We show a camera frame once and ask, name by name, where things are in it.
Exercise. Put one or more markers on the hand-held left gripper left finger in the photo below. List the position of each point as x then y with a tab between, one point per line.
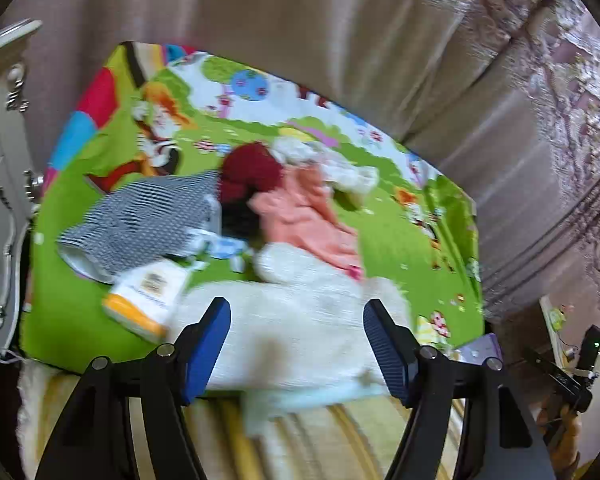
214	345

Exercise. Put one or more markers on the white orange wipes packet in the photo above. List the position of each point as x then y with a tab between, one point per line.
145	295

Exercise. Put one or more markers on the patterned lace curtain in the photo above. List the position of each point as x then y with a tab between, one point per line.
570	110

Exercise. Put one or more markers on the white fluffy garment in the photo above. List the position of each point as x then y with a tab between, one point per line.
300	320

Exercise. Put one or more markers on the person's right hand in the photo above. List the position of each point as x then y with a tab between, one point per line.
562	435

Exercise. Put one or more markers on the red fuzzy slipper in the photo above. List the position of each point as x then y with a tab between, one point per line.
252	170

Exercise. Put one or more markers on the beige curtain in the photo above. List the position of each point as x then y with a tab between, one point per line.
305	20

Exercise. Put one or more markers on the black white striped garment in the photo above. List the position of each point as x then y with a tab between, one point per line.
140	215

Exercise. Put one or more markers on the pink fleece garment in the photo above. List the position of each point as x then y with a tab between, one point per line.
305	215

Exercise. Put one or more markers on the light blue white small cloth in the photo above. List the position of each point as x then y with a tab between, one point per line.
220	247

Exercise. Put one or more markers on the green cartoon printed mat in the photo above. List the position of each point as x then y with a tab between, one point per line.
415	260

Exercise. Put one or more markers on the striped beige cushion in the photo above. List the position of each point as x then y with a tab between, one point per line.
320	445

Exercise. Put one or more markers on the white carved cabinet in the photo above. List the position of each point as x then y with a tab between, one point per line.
0	170

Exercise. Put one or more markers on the white fluffy blanket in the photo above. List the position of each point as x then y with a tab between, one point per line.
30	410

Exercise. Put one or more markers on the dark cloth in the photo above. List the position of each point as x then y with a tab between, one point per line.
240	222

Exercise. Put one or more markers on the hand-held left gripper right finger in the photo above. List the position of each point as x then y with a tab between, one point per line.
386	355

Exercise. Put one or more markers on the white floral cloth garment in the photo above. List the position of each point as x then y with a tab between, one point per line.
340	167

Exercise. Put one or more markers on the purple storage box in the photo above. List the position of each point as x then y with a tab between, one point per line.
477	347

